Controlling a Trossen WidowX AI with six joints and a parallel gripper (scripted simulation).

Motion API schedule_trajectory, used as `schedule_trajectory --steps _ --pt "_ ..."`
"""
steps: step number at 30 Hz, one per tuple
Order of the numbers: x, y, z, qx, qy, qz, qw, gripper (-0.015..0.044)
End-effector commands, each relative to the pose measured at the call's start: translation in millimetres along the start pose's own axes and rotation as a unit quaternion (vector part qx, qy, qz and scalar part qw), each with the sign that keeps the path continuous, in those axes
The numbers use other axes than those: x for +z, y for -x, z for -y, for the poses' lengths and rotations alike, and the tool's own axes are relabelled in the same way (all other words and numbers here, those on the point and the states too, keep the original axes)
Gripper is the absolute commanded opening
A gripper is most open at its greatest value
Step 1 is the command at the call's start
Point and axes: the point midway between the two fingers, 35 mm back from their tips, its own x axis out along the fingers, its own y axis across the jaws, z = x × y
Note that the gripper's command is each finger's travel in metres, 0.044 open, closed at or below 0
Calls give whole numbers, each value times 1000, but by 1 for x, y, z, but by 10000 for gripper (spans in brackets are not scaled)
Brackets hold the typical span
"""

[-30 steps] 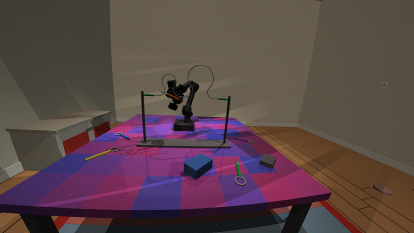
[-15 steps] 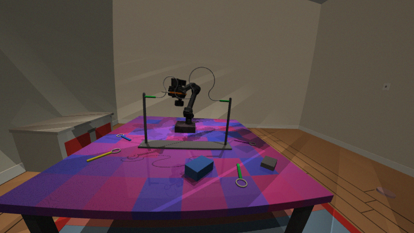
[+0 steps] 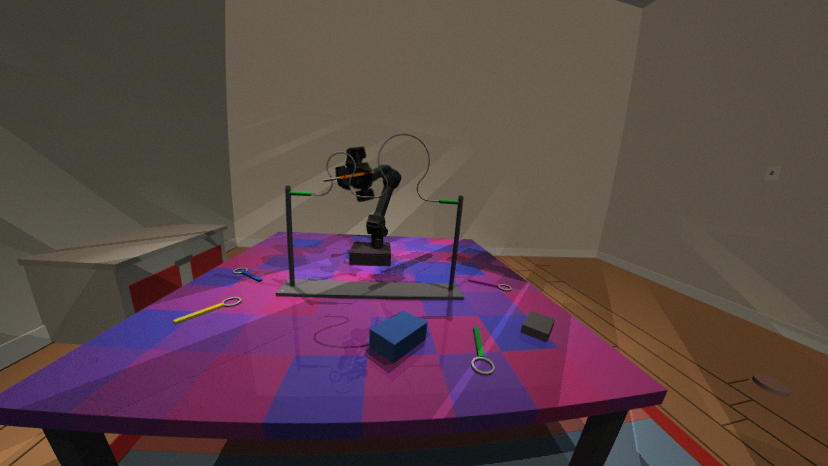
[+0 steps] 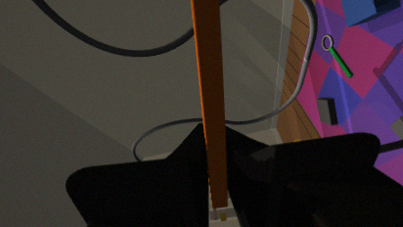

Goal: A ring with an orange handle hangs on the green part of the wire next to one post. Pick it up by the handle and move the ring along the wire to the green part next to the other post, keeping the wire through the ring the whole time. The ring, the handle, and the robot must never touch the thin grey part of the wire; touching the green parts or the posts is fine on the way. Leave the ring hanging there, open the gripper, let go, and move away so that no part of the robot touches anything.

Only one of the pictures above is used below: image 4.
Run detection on orange handle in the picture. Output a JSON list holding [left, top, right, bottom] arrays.
[[191, 0, 228, 208]]

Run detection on blue rectangular block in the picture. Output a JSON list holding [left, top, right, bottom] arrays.
[[341, 0, 400, 27]]

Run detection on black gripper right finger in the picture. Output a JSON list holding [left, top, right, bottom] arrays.
[[225, 126, 381, 227]]

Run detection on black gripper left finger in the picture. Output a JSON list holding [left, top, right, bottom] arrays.
[[66, 123, 209, 227]]

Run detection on green flat bar with grey loop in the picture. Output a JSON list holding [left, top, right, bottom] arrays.
[[322, 34, 353, 78]]

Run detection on grey rectangular block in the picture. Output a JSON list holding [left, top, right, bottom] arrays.
[[316, 98, 337, 125]]

